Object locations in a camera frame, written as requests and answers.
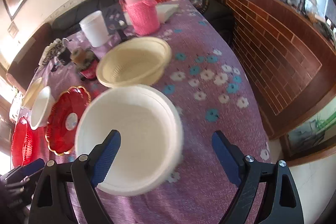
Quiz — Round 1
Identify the red scalloped plate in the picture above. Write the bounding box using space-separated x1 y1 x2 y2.
11 116 49 167

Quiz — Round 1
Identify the small white bowl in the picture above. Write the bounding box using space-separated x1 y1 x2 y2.
29 86 55 130

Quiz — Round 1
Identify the red gold-rimmed plate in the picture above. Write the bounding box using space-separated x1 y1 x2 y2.
45 86 91 156

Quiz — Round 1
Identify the small beige bowl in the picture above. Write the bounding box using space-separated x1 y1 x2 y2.
21 77 45 110

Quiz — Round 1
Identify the large white foam bowl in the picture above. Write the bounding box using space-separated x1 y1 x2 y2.
75 85 183 196

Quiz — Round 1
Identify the large beige fibre bowl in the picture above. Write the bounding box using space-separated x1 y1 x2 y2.
96 36 172 88

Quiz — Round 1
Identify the maroon armchair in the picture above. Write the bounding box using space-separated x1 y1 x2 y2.
6 23 54 94

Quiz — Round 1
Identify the leopard print pouch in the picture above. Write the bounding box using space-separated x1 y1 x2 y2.
38 39 64 67

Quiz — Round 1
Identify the dark jar with red label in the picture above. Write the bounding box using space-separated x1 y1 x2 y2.
71 47 100 81

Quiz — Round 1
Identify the purple floral tablecloth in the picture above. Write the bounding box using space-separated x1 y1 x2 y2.
15 0 271 224

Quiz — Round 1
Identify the white plastic jar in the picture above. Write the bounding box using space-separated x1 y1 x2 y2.
79 10 109 48

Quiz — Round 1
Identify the black perforated card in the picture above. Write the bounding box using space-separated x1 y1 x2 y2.
102 3 127 35

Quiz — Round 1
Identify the white tissue box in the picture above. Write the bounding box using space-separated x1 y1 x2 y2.
155 4 179 24

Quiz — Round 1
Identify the black device with cables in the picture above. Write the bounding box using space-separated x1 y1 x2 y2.
51 38 71 72

